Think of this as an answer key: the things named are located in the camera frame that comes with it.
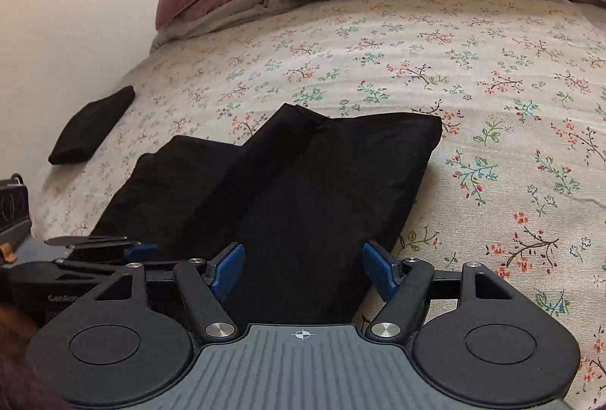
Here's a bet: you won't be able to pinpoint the black pants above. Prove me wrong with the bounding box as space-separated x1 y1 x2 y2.
94 104 442 326

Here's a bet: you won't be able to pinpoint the person's left hand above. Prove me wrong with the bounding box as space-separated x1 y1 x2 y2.
0 304 37 363

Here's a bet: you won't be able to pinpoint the maroon right sleeve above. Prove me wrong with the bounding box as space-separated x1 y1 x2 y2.
0 359 70 410

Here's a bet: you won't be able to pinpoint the small black folded cloth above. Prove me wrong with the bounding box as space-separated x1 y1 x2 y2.
48 86 136 166

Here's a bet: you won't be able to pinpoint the floral white bed sheet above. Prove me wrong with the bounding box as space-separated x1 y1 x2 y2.
32 0 605 409

